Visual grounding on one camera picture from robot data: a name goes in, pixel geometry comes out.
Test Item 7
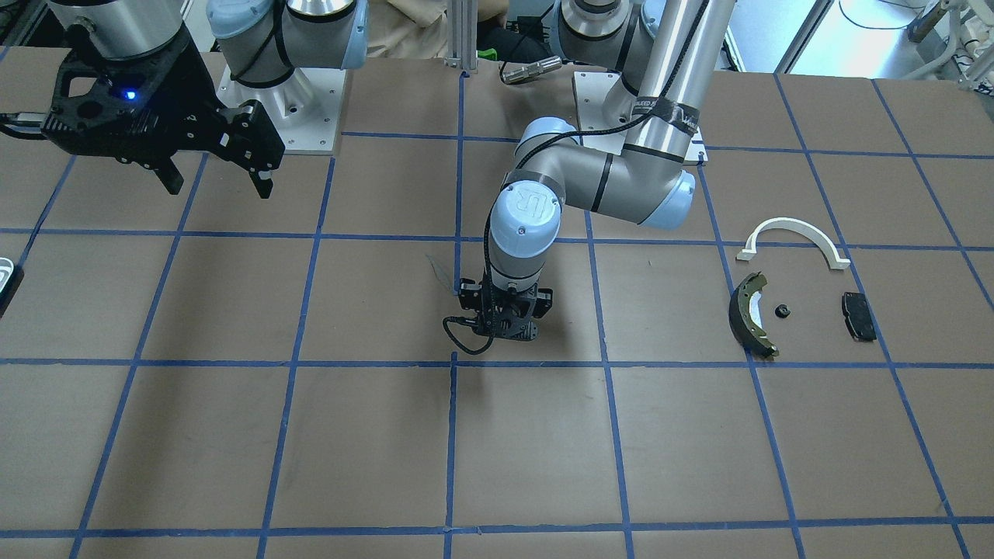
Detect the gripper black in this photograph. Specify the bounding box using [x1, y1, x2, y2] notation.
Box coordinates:
[40, 24, 285, 200]
[457, 277, 554, 341]

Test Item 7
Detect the olive brake shoe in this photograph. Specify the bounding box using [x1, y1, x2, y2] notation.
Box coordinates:
[728, 272, 780, 358]

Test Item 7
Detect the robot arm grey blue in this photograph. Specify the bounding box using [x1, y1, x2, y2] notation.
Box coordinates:
[40, 1, 368, 199]
[443, 1, 735, 341]

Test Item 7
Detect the silver ribbed metal tray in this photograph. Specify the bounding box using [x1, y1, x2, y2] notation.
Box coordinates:
[0, 257, 24, 316]

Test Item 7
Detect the person in beige shirt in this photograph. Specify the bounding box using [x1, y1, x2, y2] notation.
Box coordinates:
[365, 0, 513, 60]

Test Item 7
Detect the white curved plastic part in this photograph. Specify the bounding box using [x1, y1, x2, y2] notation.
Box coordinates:
[736, 217, 852, 271]

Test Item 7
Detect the black brake pad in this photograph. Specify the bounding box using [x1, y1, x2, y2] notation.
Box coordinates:
[841, 291, 878, 341]

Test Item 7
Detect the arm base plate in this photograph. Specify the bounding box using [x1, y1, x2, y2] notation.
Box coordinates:
[573, 70, 709, 165]
[217, 68, 348, 156]

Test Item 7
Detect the aluminium frame post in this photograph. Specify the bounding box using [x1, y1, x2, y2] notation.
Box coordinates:
[443, 0, 478, 74]

